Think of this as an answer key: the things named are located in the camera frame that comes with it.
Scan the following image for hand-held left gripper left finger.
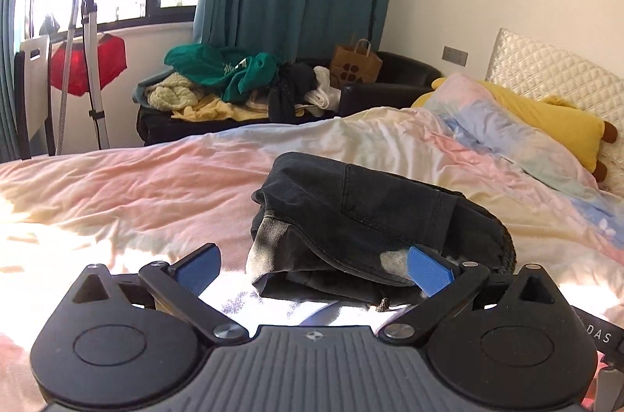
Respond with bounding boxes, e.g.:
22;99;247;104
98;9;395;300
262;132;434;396
63;243;249;343

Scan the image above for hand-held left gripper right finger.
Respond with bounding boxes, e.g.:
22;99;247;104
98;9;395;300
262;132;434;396
380;245;569;343

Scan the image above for black pants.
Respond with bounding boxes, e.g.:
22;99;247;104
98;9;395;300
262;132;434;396
248;151;518;314

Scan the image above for pastel tie-dye duvet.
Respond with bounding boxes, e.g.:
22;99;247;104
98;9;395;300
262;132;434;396
0;73;624;412

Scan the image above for yellow cloth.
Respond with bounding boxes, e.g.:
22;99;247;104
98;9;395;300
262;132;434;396
170;94;270;124

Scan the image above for cream knit garment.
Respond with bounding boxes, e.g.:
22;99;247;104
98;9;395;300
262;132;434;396
145;72;199;111

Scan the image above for black leather sofa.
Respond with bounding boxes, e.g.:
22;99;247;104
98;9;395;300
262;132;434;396
136;50;443;148

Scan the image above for yellow plush pillow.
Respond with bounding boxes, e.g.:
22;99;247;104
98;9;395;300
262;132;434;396
411;76;621;185

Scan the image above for black garment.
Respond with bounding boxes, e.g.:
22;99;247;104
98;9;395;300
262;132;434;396
266;64;319;125

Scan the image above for green garment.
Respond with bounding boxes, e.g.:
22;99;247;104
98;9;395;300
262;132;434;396
164;44;284;104

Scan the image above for white garment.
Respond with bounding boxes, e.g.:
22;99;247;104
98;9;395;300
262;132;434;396
302;66;343;111

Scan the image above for brown paper bag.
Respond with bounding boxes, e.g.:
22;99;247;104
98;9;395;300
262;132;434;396
330;38;384;85

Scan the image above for red cloth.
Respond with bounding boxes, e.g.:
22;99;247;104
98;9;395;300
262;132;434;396
50;33;128;94

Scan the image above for white quilted headboard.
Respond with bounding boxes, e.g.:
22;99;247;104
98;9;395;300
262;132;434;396
485;27;624;195

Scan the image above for garment steamer stand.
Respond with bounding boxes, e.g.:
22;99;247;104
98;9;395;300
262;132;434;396
55;0;111;156

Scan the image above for small black cloth item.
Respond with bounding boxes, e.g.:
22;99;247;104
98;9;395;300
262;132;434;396
38;15;62;37

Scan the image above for grey wall outlet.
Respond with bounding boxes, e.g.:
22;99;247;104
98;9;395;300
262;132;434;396
442;46;470;67

